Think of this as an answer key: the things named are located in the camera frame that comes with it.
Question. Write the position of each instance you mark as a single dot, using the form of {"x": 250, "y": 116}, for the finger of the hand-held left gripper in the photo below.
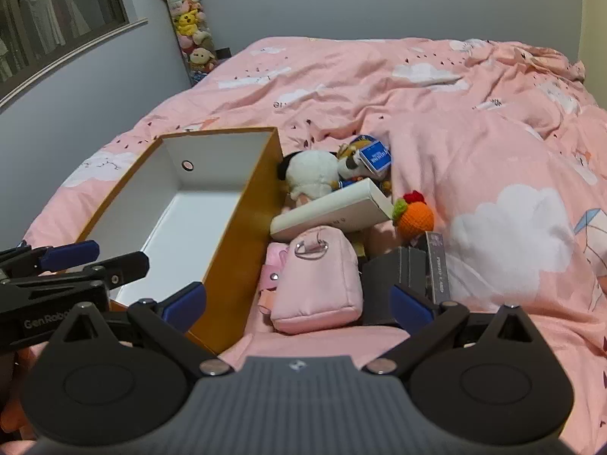
{"x": 69, "y": 251}
{"x": 118, "y": 269}

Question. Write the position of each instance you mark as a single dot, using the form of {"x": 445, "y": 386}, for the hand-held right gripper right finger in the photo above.
{"x": 410, "y": 305}

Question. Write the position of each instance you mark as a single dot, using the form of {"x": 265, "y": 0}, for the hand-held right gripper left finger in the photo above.
{"x": 182, "y": 305}

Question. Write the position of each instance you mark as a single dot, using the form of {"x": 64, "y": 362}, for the pink fabric pouch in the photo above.
{"x": 313, "y": 284}

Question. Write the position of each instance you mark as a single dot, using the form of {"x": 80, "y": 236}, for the orange cardboard box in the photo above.
{"x": 256, "y": 237}

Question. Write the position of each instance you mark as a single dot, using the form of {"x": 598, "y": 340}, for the duck plush with blue card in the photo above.
{"x": 348, "y": 166}

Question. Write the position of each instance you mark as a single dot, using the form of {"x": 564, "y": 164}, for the white ice cream plush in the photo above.
{"x": 310, "y": 173}

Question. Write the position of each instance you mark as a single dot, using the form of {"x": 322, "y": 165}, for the dark grey box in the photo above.
{"x": 389, "y": 270}

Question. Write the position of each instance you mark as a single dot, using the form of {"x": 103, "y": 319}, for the black narrow box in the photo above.
{"x": 436, "y": 265}

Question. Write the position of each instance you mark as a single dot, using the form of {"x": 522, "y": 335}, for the crochet orange fruit toy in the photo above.
{"x": 415, "y": 218}

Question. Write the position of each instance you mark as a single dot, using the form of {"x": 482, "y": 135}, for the white flat box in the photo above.
{"x": 332, "y": 213}

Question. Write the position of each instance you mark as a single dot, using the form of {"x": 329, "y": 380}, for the blue card box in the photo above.
{"x": 374, "y": 157}

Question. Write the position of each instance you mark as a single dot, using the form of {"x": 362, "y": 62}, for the pink cloud print duvet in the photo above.
{"x": 474, "y": 151}

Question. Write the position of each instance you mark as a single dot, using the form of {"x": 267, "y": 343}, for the small black box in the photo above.
{"x": 224, "y": 53}

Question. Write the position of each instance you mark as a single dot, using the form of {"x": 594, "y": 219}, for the clear tube of plush toys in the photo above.
{"x": 189, "y": 23}

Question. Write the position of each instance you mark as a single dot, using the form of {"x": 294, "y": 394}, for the glass front wall cabinet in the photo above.
{"x": 47, "y": 9}

